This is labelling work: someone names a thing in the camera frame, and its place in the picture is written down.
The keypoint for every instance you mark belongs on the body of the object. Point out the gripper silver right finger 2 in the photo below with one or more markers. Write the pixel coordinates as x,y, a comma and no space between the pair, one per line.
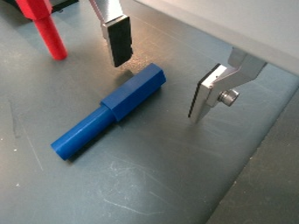
216,86

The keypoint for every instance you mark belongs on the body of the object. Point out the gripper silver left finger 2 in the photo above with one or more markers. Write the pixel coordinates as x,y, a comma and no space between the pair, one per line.
115,25

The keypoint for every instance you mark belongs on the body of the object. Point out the blue stepped peg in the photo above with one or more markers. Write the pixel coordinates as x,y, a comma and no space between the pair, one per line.
113,108

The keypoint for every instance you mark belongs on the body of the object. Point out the red stepped peg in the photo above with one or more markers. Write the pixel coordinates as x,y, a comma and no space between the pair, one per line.
37,10

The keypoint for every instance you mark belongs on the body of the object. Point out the black angle bracket fixture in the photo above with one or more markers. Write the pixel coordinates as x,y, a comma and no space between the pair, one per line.
57,4

